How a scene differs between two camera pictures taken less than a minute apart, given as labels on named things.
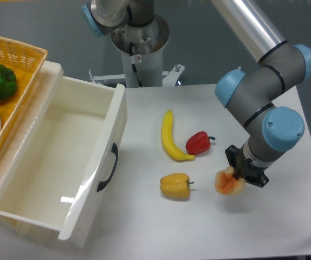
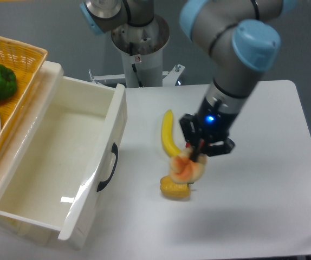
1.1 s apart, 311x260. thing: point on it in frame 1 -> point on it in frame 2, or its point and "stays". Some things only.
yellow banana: [168, 141] stays
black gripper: [244, 167] -> [213, 123]
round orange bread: [226, 183] -> [185, 170]
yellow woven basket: [25, 60] stays
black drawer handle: [102, 183] stays
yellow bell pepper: [176, 184] stays
